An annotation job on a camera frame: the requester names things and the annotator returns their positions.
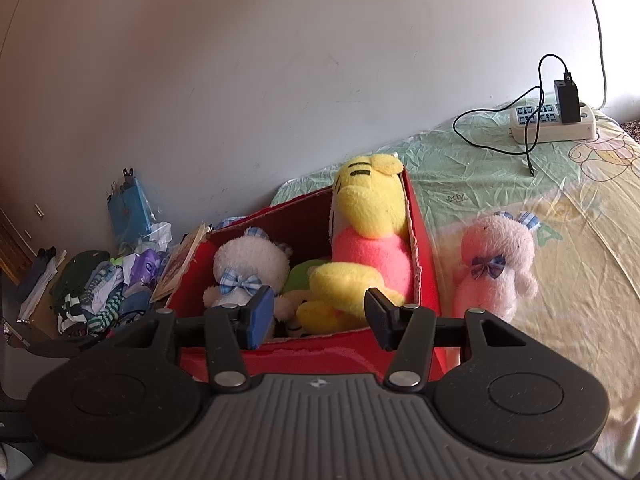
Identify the green plush toy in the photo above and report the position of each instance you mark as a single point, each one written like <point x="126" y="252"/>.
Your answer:
<point x="300" y="275"/>

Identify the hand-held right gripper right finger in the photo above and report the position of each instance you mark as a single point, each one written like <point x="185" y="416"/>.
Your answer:
<point x="381" y="312"/>

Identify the wooden cabinet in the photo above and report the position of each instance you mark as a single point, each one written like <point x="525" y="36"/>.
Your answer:
<point x="12" y="250"/>

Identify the green printed bed sheet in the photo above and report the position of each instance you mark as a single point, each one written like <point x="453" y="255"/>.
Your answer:
<point x="575" y="260"/>

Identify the black charger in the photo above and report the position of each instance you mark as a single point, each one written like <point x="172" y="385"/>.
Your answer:
<point x="567" y="100"/>

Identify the picture book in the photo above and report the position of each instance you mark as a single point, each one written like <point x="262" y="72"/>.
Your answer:
<point x="180" y="265"/>

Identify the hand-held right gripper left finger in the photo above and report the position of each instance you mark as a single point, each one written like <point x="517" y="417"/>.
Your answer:
<point x="261" y="317"/>

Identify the blue packet with clips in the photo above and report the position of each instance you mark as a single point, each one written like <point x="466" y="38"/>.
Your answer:
<point x="130" y="210"/>

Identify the pink bunny plush toy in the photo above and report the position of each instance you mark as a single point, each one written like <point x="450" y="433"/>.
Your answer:
<point x="492" y="250"/>

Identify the pile of clothes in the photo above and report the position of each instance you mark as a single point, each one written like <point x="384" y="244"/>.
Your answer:
<point x="100" y="285"/>

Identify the white bear plush toy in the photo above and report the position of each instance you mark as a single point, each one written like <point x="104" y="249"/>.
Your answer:
<point x="250" y="260"/>

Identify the white power strip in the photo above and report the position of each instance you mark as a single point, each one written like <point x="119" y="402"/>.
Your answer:
<point x="550" y="130"/>

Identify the red cardboard box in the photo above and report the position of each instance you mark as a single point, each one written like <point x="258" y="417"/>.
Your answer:
<point x="425" y="260"/>

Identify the yellow bear plush toy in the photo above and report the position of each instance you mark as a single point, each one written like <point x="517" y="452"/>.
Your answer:
<point x="370" y="200"/>

